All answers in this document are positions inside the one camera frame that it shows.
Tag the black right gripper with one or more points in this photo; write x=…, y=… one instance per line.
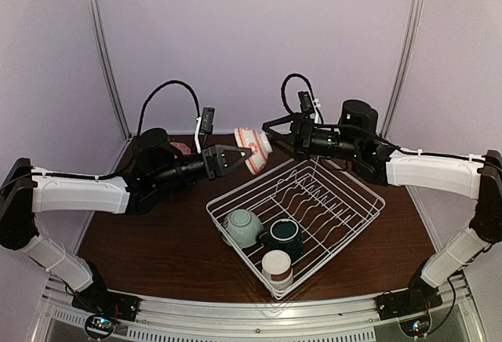
x=302, y=122

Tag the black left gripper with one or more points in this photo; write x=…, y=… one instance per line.
x=220, y=167

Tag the pink white floral bowl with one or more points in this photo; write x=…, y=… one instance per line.
x=258, y=143

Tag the dark green mug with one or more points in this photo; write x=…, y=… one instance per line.
x=284, y=235

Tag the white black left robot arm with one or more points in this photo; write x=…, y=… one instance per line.
x=158, y=168

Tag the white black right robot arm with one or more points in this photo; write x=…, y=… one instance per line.
x=378, y=161

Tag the pale green bowl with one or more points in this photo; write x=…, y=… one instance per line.
x=243, y=226

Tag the white brown cup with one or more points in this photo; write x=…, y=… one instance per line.
x=277, y=269

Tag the left circuit board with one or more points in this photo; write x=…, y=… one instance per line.
x=97, y=326

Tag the circuit board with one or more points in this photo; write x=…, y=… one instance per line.
x=415, y=327
x=97, y=326

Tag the right circuit board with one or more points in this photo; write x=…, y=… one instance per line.
x=415, y=327

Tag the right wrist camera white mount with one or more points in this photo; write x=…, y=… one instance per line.
x=309, y=106

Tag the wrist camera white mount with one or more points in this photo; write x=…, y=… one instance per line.
x=309, y=106
x=204, y=126

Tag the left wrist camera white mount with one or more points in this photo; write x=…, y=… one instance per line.
x=204, y=126

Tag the white wire dish rack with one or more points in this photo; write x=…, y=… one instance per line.
x=329, y=204

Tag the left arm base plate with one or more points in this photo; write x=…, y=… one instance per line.
x=118, y=306

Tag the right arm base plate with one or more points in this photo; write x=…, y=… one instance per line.
x=403, y=303

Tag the right aluminium frame post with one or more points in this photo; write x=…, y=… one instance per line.
x=412, y=28

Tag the aluminium frame post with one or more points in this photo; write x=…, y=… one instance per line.
x=412, y=28
x=107, y=69

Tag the left aluminium frame post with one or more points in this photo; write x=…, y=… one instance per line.
x=107, y=69

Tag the front aluminium rail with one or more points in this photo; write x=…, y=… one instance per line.
x=164, y=319

